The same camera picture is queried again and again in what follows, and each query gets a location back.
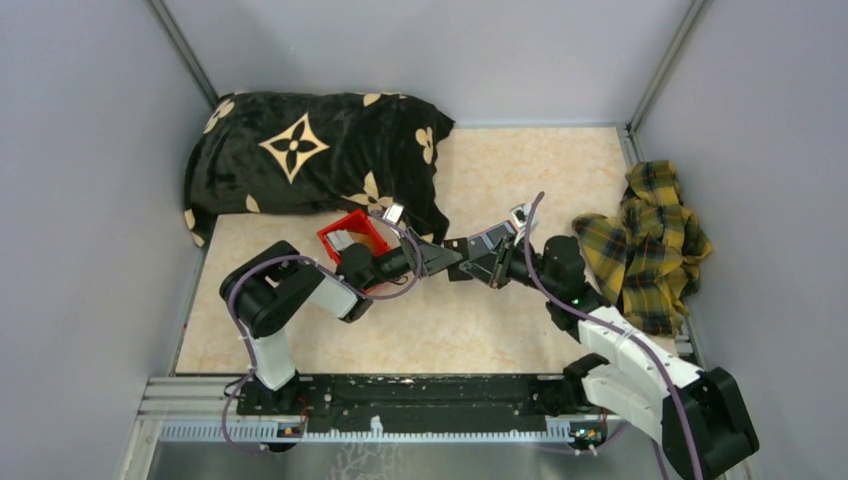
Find cards in red bin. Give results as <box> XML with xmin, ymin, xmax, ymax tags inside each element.
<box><xmin>326</xmin><ymin>230</ymin><xmax>371</xmax><ymax>253</ymax></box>

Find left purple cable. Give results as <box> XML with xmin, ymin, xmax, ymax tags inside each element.
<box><xmin>220</xmin><ymin>210</ymin><xmax>425</xmax><ymax>457</ymax></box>

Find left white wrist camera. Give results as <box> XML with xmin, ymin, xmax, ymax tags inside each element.
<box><xmin>382</xmin><ymin>203</ymin><xmax>405</xmax><ymax>225</ymax></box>

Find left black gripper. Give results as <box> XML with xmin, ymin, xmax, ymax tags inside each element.
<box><xmin>361</xmin><ymin>225</ymin><xmax>463</xmax><ymax>291</ymax></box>

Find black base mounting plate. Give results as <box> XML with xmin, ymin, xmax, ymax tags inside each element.
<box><xmin>235</xmin><ymin>374</ymin><xmax>612</xmax><ymax>440</ymax></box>

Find black floral pillow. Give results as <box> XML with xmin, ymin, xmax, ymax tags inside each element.
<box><xmin>183</xmin><ymin>91</ymin><xmax>455</xmax><ymax>247</ymax></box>

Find purple cable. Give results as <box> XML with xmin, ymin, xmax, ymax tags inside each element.
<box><xmin>220</xmin><ymin>210</ymin><xmax>425</xmax><ymax>457</ymax></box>
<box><xmin>523</xmin><ymin>192</ymin><xmax>705</xmax><ymax>480</ymax></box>

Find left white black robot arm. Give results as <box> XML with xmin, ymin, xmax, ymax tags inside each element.
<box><xmin>219</xmin><ymin>231</ymin><xmax>463</xmax><ymax>414</ymax></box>

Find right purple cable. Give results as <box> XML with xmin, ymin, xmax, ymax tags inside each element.
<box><xmin>523</xmin><ymin>192</ymin><xmax>705</xmax><ymax>480</ymax></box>

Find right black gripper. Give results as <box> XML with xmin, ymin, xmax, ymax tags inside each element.
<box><xmin>460</xmin><ymin>231</ymin><xmax>560</xmax><ymax>297</ymax></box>

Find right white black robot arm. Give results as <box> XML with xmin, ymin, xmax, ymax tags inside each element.
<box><xmin>445</xmin><ymin>235</ymin><xmax>760</xmax><ymax>479</ymax></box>

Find red plastic bin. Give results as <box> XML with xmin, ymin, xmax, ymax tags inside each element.
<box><xmin>316</xmin><ymin>210</ymin><xmax>391</xmax><ymax>266</ymax></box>

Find yellow plaid cloth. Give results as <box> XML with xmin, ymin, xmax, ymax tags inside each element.
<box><xmin>572</xmin><ymin>160</ymin><xmax>713</xmax><ymax>337</ymax></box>

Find black credit card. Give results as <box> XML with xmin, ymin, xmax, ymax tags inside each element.
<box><xmin>442</xmin><ymin>237</ymin><xmax>474</xmax><ymax>282</ymax></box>

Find aluminium frame rail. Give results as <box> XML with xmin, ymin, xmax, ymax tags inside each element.
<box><xmin>142</xmin><ymin>374</ymin><xmax>738</xmax><ymax>444</ymax></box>

